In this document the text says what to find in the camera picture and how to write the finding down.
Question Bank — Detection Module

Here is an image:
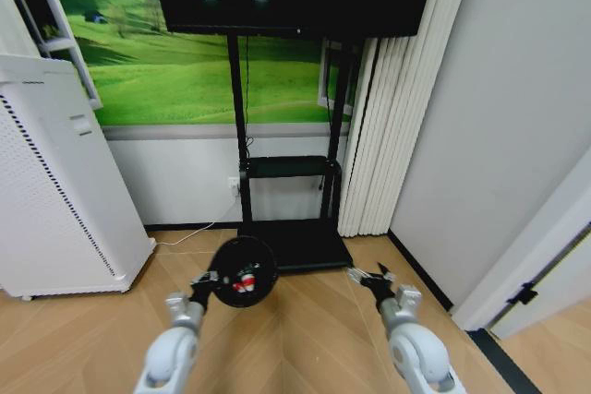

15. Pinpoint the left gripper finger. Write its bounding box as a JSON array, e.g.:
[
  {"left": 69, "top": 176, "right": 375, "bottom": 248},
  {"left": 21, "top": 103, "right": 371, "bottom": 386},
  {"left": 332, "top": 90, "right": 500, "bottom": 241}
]
[{"left": 189, "top": 269, "right": 223, "bottom": 287}]

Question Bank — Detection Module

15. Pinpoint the black round trash bin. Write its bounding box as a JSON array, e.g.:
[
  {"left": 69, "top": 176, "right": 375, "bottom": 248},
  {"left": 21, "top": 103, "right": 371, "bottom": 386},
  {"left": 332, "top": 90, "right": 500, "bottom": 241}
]
[{"left": 211, "top": 236, "right": 279, "bottom": 309}]

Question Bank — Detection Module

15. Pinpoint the red white crumpled trash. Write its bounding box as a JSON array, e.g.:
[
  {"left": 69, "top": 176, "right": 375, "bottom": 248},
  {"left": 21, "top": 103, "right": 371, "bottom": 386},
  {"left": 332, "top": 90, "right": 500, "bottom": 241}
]
[{"left": 232, "top": 273, "right": 258, "bottom": 294}]

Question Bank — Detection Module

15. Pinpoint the black monitor floor stand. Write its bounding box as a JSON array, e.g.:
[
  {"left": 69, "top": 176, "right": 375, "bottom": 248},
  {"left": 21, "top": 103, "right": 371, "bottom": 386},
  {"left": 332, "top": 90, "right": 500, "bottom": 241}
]
[{"left": 225, "top": 33, "right": 357, "bottom": 273}]

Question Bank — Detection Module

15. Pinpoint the black floor threshold strip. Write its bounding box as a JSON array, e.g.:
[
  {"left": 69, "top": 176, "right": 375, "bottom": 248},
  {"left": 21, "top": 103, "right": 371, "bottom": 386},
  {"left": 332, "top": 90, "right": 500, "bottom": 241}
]
[{"left": 465, "top": 328, "right": 542, "bottom": 394}]

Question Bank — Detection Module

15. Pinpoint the white folded curtain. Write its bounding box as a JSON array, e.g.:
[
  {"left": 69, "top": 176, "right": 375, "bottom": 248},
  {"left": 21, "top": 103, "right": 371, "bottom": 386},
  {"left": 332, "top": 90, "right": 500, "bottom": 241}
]
[{"left": 337, "top": 0, "right": 477, "bottom": 239}]

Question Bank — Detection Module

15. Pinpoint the black door hinge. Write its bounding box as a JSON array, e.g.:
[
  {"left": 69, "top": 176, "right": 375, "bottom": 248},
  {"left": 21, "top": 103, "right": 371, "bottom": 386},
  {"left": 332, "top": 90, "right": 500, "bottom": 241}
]
[{"left": 506, "top": 282, "right": 539, "bottom": 307}]

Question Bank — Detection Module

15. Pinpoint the white door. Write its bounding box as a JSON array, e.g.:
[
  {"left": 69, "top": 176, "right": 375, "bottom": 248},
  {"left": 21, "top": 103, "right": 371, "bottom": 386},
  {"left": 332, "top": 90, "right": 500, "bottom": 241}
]
[{"left": 451, "top": 143, "right": 591, "bottom": 340}]

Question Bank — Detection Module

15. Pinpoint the white perforated air purifier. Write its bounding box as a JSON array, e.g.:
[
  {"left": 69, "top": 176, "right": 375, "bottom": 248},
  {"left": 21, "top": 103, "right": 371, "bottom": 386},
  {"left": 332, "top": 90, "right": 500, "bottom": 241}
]
[{"left": 0, "top": 54, "right": 157, "bottom": 302}]

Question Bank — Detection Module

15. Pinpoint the white power cable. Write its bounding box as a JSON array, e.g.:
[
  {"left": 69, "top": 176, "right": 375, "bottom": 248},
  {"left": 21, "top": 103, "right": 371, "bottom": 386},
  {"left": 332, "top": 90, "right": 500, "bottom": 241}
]
[{"left": 153, "top": 220, "right": 216, "bottom": 248}]

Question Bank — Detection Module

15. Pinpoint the thin black hanging cable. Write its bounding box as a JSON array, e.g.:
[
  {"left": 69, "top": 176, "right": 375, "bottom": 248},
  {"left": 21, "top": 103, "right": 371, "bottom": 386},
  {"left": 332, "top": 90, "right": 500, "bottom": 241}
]
[{"left": 242, "top": 36, "right": 255, "bottom": 161}]

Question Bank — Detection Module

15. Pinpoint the green landscape wall poster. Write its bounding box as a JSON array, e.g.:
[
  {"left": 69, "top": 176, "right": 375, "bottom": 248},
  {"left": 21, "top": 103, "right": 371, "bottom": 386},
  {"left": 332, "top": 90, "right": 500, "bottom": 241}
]
[{"left": 44, "top": 0, "right": 367, "bottom": 127}]

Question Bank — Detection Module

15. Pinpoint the white metal ladder frame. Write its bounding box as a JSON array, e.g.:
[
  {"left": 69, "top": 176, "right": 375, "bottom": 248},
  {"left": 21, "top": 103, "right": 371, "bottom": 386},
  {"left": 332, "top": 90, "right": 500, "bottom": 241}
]
[{"left": 0, "top": 0, "right": 104, "bottom": 112}]

